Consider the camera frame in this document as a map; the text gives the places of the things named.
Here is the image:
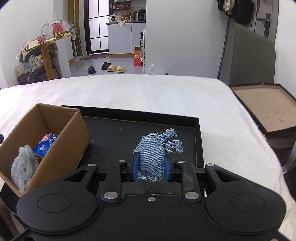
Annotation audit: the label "denim stuffed toy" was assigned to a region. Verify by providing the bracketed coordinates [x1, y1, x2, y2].
[134, 128, 184, 182]

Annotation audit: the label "fluffy light blue plush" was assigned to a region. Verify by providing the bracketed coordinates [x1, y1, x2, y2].
[11, 145, 39, 194]

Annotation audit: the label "black plastic tray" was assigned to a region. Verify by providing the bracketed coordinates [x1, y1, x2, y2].
[1, 103, 204, 195]

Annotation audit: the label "blue tissue pack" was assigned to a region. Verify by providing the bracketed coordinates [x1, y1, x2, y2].
[33, 133, 58, 159]

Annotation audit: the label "brown cardboard box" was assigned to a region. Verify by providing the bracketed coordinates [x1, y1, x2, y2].
[1, 103, 90, 197]

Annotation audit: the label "white bed cover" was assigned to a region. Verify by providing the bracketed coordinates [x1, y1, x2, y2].
[1, 74, 295, 240]

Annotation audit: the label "clutter pile under table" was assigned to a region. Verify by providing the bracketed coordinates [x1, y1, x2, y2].
[16, 43, 62, 85]

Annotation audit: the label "yellow round side table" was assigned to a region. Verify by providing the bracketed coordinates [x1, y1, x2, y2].
[18, 32, 73, 80]

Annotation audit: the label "beige slipper right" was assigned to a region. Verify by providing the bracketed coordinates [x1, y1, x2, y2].
[116, 66, 125, 73]

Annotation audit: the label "beige slipper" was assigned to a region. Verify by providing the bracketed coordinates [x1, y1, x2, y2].
[107, 64, 116, 72]
[116, 66, 125, 73]

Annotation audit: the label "crumpled clear plastic bag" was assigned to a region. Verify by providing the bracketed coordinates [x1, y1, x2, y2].
[147, 64, 168, 75]

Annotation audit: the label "beige slipper left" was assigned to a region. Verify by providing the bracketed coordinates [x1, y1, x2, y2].
[107, 64, 116, 72]

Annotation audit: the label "black slipper left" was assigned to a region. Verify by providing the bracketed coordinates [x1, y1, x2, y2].
[87, 66, 96, 74]

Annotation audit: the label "black slipper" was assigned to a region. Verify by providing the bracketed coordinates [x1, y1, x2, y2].
[87, 66, 96, 74]
[101, 62, 111, 70]

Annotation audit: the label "black slipper right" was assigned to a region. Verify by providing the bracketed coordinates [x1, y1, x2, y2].
[101, 62, 111, 70]

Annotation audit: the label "clear glass jar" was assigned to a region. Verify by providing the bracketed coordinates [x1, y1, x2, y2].
[41, 22, 53, 41]

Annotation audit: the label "large flat cardboard tray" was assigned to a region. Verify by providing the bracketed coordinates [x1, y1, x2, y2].
[230, 83, 295, 148]

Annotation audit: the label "orange carton box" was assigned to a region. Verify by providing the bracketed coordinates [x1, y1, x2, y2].
[133, 47, 142, 67]

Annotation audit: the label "red snack box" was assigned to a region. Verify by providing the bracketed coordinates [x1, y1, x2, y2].
[52, 22, 64, 38]

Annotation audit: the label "white kitchen cabinet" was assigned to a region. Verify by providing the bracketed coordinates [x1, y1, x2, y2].
[107, 21, 145, 58]

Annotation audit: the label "black spray bottle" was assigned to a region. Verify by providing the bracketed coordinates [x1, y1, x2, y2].
[140, 32, 144, 48]

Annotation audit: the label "grey upholstered board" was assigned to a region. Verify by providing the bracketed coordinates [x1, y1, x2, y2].
[229, 24, 276, 85]

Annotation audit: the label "black framed glass door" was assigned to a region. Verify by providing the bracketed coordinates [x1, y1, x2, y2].
[84, 0, 109, 54]

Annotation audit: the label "dark hanging clothes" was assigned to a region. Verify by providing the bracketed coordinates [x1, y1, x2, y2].
[217, 0, 254, 25]

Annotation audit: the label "black door handle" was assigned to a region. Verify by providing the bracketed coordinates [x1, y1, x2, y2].
[255, 13, 271, 38]

